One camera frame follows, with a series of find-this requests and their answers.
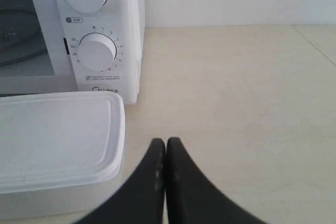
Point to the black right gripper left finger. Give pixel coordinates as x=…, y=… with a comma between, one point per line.
x=141, y=198

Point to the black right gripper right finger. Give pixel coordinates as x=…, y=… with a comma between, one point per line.
x=191, y=197

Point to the white lidded food container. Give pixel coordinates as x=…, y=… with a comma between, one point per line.
x=60, y=152

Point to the white lower microwave knob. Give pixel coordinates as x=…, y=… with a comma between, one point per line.
x=96, y=52

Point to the white microwave oven body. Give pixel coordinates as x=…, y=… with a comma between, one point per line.
x=63, y=27

